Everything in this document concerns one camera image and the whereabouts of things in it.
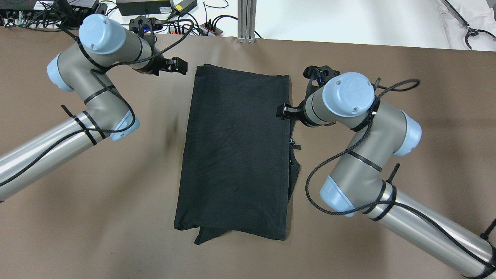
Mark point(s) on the black mini PC box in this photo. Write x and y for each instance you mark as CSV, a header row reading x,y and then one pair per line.
x,y
143,7

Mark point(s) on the aluminium frame post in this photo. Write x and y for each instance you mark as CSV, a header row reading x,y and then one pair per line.
x,y
246,21

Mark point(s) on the grey orange usb hub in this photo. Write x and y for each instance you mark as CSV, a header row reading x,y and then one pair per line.
x,y
208,29
179,29

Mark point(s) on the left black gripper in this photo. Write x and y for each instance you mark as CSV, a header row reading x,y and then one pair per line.
x,y
151,65

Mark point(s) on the black graphic t-shirt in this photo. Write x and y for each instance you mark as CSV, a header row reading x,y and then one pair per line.
x,y
239,170

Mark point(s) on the black power adapter brick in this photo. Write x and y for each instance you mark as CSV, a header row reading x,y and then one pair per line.
x,y
181,8

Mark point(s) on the long reacher grabber tool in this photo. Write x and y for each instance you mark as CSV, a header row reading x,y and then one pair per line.
x,y
465,23

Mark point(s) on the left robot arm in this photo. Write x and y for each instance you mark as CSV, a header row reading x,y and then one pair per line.
x,y
101,44

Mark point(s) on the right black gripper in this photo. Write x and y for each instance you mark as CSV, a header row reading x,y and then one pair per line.
x,y
301,112

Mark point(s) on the white folded cloth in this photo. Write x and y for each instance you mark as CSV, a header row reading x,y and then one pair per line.
x,y
465,27

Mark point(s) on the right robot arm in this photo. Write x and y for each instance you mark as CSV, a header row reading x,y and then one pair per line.
x,y
350,181

